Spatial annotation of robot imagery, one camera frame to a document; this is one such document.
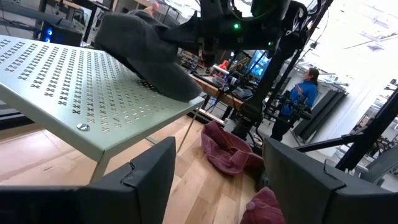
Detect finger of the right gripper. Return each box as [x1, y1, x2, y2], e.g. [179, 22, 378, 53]
[201, 46, 218, 68]
[160, 11, 202, 54]

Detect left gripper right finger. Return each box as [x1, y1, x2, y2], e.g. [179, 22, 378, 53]
[262, 138, 398, 224]

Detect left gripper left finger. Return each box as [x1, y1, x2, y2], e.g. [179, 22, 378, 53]
[0, 136, 177, 224]

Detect dark grey baseball cap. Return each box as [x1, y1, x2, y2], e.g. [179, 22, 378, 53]
[94, 10, 203, 103]

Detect maroon baseball cap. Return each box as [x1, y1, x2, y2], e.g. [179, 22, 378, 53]
[239, 185, 287, 224]
[200, 120, 265, 177]

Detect wooden workbench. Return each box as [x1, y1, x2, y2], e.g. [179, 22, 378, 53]
[189, 73, 246, 121]

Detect monitor with blue screen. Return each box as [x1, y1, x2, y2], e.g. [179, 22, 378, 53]
[247, 49, 272, 80]

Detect person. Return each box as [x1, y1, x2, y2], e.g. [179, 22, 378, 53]
[143, 1, 160, 17]
[269, 67, 321, 142]

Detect grey metal stand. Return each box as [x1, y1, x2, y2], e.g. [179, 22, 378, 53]
[359, 145, 398, 185]

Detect dark leaning panels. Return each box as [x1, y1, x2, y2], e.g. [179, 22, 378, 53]
[292, 89, 348, 143]

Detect black desk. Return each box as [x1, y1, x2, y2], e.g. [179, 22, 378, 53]
[32, 0, 111, 43]

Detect black computer tower blue lights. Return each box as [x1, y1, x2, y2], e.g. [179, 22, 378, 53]
[39, 20, 84, 47]

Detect pale green perforated metal shelf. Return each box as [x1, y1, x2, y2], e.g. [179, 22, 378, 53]
[0, 34, 206, 185]

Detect black aluminium rig frame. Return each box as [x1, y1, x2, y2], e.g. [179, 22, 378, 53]
[294, 86, 398, 175]

